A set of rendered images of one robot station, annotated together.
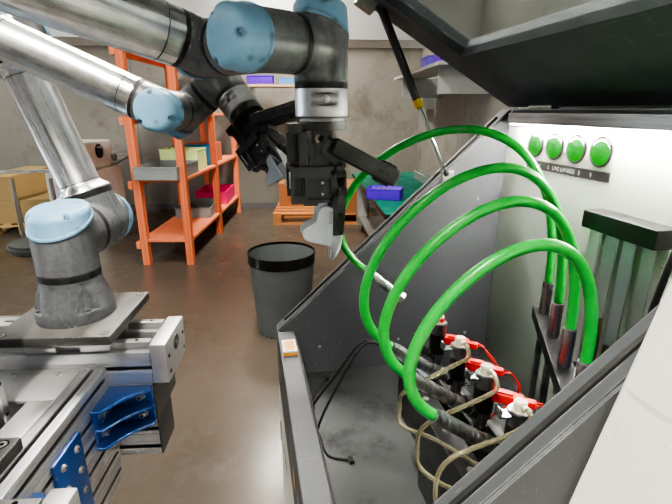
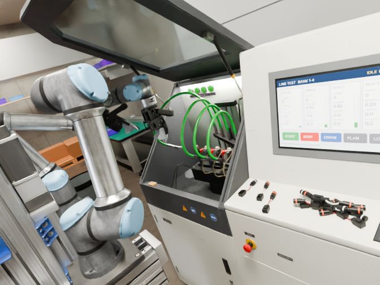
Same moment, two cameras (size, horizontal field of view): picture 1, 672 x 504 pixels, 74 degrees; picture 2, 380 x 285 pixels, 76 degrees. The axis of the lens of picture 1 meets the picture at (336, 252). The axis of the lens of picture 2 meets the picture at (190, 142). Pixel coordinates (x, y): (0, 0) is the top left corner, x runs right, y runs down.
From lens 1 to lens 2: 0.69 m
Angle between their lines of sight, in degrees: 28
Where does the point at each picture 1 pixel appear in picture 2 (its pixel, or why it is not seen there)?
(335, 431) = not seen: hidden behind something
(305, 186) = (155, 124)
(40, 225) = (55, 183)
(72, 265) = (70, 193)
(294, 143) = (146, 114)
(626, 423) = (249, 135)
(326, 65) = (149, 91)
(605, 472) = (250, 146)
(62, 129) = (30, 149)
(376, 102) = not seen: hidden behind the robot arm
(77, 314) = not seen: hidden behind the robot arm
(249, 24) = (138, 89)
